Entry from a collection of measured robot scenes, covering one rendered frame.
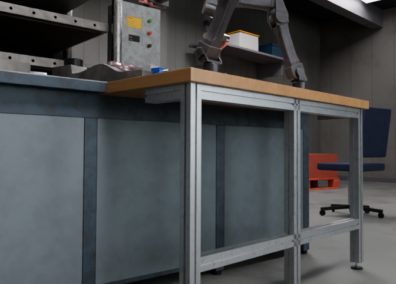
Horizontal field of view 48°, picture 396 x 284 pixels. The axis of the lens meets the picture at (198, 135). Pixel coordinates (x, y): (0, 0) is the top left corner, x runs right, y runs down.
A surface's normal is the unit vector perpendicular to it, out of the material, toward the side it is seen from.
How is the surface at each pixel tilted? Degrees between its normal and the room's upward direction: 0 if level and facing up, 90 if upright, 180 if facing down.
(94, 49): 90
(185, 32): 90
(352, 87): 90
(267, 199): 90
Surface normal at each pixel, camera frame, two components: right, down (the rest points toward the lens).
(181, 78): -0.70, -0.03
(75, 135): 0.65, -0.02
